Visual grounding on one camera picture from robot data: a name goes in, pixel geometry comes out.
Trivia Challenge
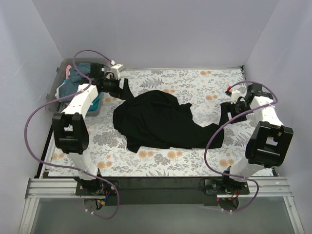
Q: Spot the black t-shirt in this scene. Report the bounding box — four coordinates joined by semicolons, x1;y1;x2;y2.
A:
113;90;224;153

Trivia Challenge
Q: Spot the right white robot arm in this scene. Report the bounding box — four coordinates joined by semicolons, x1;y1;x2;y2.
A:
219;83;293;194

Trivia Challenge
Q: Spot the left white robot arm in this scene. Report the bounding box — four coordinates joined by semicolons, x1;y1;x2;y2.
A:
52;64;133;195

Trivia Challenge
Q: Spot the turquoise shirt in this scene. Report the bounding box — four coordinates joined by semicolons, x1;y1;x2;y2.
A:
88;93;101;112

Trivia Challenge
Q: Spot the teal blue shirt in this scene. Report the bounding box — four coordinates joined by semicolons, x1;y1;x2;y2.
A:
55;63;91;98

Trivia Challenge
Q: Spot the pink white garment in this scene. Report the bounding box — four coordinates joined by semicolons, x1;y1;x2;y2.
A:
65;64;72;79

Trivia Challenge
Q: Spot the clear plastic bin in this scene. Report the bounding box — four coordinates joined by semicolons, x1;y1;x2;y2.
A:
45;58;110;114

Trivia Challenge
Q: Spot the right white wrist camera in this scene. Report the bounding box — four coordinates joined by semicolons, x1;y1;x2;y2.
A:
225;86;242;104

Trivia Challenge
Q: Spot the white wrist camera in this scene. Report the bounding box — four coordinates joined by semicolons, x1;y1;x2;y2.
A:
110;60;125;79
225;86;242;104

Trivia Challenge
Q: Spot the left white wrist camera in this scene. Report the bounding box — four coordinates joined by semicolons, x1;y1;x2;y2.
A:
110;60;125;79

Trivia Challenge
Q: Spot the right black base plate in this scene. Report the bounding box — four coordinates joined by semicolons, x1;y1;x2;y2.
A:
200;178;250;195

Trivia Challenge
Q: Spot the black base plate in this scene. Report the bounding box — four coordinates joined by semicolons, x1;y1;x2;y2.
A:
200;178;250;195
75;179;117;196

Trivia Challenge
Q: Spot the aluminium frame rail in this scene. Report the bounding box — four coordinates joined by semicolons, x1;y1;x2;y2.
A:
19;176;304;234

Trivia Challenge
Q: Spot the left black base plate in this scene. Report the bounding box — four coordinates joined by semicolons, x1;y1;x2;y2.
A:
75;179;117;196

